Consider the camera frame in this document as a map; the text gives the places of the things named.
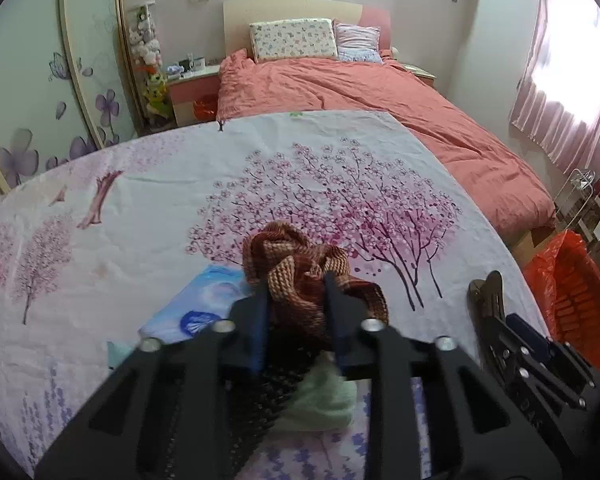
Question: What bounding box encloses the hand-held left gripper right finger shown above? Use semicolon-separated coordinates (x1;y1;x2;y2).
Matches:
322;271;563;480

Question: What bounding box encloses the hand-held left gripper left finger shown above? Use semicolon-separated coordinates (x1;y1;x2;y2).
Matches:
32;280;273;480

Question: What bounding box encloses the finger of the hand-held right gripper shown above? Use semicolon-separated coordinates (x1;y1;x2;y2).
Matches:
505;312;600;396
469;270;588;411

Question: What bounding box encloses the orange plastic laundry basket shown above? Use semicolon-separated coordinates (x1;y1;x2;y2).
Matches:
524;230;600;376

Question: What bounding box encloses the blue white tissue packet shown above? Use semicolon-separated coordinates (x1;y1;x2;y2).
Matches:
140;265;261;351

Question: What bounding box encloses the black dotted cloth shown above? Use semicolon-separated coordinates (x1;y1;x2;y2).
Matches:
160;330;321;480

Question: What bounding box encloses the brown knitted cloth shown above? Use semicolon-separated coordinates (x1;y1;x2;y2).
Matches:
242;220;390;346

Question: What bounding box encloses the light green sock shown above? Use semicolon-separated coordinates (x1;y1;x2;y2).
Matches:
278;352;357;432

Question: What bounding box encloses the grey teal sock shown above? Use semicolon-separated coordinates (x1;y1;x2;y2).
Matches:
107;341;143;372

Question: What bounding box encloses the floral tablecloth covered table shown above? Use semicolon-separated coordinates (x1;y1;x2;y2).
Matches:
0;110;551;480

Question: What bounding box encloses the bed with salmon duvet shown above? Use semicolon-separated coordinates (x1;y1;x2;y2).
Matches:
216;49;556;241

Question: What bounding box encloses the pink satin curtain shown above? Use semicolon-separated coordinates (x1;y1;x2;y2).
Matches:
509;0;600;176

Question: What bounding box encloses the pink white nightstand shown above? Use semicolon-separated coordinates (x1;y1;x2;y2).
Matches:
400;62;437;88
167;63;222;128

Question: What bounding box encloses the green yellow plush toy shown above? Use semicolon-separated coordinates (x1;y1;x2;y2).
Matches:
147;72;173;117

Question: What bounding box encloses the pink striped pillow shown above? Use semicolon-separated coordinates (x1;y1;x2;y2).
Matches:
333;20;383;64

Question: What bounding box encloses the white floral pillow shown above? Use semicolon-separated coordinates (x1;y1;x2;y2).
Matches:
249;18;339;64

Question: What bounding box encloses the beige pink bed headboard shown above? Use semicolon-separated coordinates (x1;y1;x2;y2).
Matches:
223;0;392;61

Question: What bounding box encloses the floral sliding door wardrobe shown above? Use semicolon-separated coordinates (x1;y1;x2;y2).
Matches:
0;0;146;196

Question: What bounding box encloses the white wire rack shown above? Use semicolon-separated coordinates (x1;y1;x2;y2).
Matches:
555;167;598;231

